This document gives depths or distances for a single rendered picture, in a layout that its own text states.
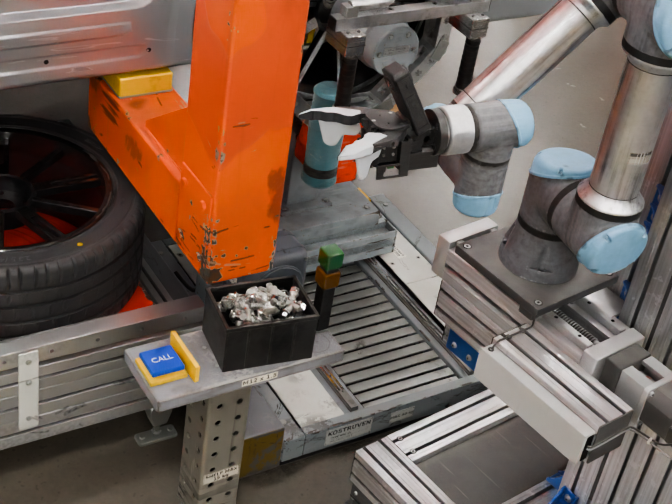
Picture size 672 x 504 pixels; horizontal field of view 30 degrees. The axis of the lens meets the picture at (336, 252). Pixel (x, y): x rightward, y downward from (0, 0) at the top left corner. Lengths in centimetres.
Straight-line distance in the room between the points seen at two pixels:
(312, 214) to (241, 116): 104
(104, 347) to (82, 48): 66
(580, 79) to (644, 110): 294
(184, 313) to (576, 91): 247
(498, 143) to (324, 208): 159
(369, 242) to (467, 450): 87
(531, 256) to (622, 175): 29
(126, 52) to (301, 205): 79
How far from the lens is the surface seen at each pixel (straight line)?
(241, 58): 238
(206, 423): 265
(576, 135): 459
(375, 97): 323
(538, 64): 207
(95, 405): 287
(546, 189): 225
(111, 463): 299
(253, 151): 251
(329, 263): 256
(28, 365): 270
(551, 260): 232
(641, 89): 204
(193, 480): 281
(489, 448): 287
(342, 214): 347
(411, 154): 188
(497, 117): 192
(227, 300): 254
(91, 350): 276
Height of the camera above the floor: 215
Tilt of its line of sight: 35 degrees down
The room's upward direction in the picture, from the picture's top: 10 degrees clockwise
